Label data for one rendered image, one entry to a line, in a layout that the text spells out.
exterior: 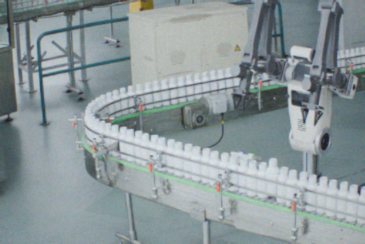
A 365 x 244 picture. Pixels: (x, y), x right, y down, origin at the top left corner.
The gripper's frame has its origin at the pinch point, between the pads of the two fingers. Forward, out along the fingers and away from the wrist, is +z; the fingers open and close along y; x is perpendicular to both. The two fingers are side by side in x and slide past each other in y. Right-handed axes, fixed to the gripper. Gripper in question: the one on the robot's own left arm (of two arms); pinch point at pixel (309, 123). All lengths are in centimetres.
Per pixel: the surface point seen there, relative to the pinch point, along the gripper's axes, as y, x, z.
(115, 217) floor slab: -208, 126, 94
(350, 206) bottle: 45, -28, 33
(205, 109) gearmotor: -123, 89, 1
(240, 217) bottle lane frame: -18, -15, 51
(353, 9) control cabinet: -223, 519, -180
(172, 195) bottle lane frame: -63, -10, 50
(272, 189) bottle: -0.9, -21.2, 33.8
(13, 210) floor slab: -287, 87, 114
